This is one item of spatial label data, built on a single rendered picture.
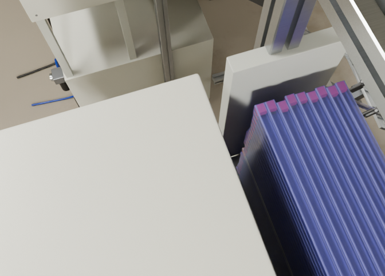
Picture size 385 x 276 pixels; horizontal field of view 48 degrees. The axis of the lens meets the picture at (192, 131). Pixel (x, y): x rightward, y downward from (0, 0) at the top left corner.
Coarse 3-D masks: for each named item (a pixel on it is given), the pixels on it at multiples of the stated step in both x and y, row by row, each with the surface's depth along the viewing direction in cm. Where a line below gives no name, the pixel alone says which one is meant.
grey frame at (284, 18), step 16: (272, 0) 46; (288, 0) 43; (304, 0) 44; (272, 16) 47; (288, 16) 45; (304, 16) 46; (272, 32) 49; (288, 32) 50; (256, 48) 56; (272, 48) 51; (288, 48) 52
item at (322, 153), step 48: (288, 96) 55; (336, 96) 55; (288, 144) 53; (336, 144) 53; (288, 192) 52; (336, 192) 50; (384, 192) 50; (288, 240) 59; (336, 240) 48; (384, 240) 48
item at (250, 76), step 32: (320, 0) 36; (352, 0) 31; (384, 0) 32; (320, 32) 53; (352, 32) 33; (384, 32) 30; (256, 64) 51; (288, 64) 54; (320, 64) 57; (384, 64) 30; (224, 96) 60; (256, 96) 59; (384, 96) 31; (224, 128) 67
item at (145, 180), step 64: (64, 128) 47; (128, 128) 47; (192, 128) 47; (0, 192) 44; (64, 192) 44; (128, 192) 44; (192, 192) 44; (0, 256) 42; (64, 256) 42; (128, 256) 42; (192, 256) 42; (256, 256) 42
